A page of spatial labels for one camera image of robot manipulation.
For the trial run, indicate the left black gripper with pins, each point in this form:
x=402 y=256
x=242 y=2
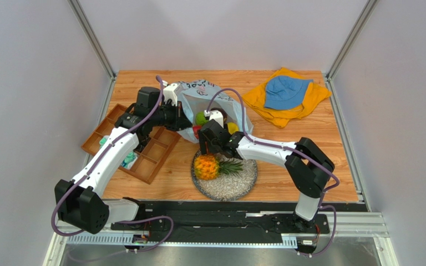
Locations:
x=181 y=122

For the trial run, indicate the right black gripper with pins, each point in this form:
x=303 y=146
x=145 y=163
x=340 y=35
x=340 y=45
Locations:
x=206 y=144

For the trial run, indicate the red apple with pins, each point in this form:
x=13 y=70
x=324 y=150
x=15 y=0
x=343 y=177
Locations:
x=196 y=130

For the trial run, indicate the yellow green lemon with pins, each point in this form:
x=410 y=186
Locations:
x=232 y=128

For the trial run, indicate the green apple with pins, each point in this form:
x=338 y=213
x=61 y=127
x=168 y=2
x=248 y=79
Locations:
x=200 y=119

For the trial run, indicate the orange pineapple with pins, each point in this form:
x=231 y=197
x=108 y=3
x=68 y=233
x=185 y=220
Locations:
x=210 y=167

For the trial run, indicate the light blue plastic bag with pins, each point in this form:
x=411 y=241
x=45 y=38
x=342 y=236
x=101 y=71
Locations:
x=202 y=95

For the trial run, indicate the dark purple fruit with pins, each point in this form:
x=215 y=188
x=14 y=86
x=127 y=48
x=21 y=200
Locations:
x=222 y=111

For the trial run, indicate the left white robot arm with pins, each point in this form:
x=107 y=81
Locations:
x=79 y=201

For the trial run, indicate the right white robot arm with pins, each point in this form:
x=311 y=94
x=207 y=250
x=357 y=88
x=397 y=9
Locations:
x=308 y=166

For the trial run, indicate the brown wooden divided tray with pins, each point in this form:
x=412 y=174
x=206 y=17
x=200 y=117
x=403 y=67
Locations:
x=149 y=159

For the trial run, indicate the speckled ceramic plate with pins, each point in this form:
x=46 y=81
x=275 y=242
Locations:
x=228 y=188

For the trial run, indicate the yellow cloth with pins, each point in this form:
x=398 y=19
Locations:
x=255 y=99

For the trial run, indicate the teal sock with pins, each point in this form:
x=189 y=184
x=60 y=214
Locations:
x=128 y=161

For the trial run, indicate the blue bucket hat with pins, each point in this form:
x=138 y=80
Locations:
x=284 y=92

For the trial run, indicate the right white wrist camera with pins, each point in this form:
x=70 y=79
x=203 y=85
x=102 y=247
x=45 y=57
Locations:
x=215 y=115

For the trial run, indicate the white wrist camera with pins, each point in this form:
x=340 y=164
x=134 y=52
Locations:
x=170 y=92
x=215 y=115

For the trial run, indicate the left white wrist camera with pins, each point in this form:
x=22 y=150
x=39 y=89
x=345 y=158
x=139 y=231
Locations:
x=170 y=92

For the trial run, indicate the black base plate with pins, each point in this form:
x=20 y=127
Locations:
x=224 y=222

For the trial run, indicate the aluminium frame rail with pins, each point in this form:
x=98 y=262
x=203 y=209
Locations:
x=92 y=37

